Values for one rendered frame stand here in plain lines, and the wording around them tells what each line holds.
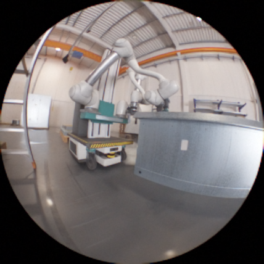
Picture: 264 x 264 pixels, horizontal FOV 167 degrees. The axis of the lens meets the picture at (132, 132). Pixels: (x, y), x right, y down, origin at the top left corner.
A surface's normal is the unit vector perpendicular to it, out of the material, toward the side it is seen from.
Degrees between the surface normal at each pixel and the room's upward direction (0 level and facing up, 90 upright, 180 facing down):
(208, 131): 90
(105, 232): 0
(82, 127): 90
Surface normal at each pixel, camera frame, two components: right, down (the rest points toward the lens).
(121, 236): 0.09, -0.99
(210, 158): -0.62, -0.02
